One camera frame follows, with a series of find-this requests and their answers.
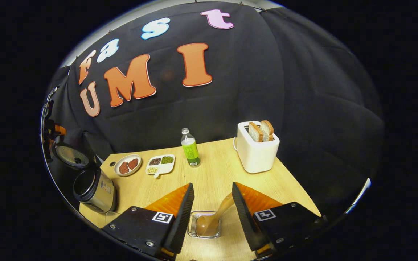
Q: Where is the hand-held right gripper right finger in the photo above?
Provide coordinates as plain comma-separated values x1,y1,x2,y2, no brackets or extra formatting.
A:
232,182,328,259

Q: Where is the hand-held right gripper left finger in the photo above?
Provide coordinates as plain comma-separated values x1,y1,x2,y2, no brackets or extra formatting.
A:
109,182,195,260

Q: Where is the metal wire chopstick holder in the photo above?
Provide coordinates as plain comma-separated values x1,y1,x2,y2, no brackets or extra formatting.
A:
187,211,221,239

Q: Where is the wooden spoon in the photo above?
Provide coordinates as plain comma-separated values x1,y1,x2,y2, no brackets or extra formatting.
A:
196,192,236,237

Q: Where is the black rice cooker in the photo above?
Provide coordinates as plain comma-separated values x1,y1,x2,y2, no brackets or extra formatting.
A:
52,142,117,214

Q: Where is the white divided dish of beans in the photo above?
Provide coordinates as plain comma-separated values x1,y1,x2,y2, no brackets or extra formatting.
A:
145,154,176,179

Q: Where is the white toaster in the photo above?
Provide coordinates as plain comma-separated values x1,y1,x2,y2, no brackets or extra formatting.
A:
236,121,280,174

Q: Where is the round white plate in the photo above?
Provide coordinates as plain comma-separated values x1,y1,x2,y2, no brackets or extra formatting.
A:
114,154,143,177

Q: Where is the clear bottle with green label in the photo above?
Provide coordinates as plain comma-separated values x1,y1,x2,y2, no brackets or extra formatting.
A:
180,127,202,168

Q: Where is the toasted bread slice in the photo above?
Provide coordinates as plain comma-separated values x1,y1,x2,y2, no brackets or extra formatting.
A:
248,122,264,143
260,120,275,142

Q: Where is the black backdrop cloth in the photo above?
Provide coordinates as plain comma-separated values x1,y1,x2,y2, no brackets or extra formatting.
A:
41,2,385,218

